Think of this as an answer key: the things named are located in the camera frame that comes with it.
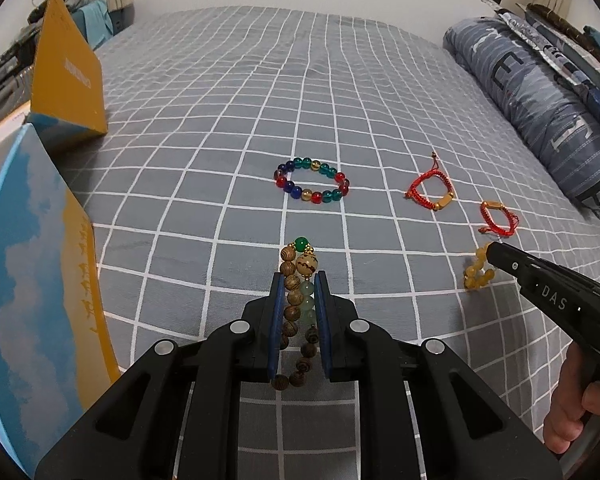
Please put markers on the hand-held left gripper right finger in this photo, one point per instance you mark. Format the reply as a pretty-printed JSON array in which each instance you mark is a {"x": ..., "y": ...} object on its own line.
[{"x": 324, "y": 330}]

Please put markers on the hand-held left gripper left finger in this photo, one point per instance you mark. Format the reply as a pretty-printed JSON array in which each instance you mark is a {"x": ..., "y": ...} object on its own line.
[{"x": 278, "y": 320}]

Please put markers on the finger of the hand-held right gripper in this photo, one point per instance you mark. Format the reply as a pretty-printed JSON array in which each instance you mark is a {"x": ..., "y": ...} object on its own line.
[{"x": 507, "y": 260}]

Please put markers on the blue and yellow cardboard box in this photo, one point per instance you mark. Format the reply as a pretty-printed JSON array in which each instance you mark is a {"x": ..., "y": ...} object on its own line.
[{"x": 65, "y": 75}]

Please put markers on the person's right hand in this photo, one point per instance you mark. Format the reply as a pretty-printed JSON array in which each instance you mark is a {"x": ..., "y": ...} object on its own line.
[{"x": 562, "y": 410}]

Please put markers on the folded grey printed quilt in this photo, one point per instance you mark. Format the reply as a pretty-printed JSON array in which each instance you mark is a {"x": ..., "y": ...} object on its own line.
[{"x": 530, "y": 95}]

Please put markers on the dark patterned cloth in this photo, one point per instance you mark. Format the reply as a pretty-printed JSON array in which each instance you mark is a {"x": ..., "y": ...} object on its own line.
[{"x": 565, "y": 55}]

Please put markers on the bed with grey checked sheet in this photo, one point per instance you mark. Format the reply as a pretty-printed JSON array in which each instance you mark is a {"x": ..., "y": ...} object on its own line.
[{"x": 230, "y": 85}]

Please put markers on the teal cloth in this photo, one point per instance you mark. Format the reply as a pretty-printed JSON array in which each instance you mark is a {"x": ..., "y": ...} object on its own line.
[{"x": 95, "y": 22}]

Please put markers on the grey suitcase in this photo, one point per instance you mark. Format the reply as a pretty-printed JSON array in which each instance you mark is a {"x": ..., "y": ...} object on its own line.
[{"x": 0, "y": 99}]

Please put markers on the pile of dark items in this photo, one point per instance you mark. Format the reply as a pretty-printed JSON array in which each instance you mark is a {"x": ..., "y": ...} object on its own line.
[{"x": 11, "y": 57}]

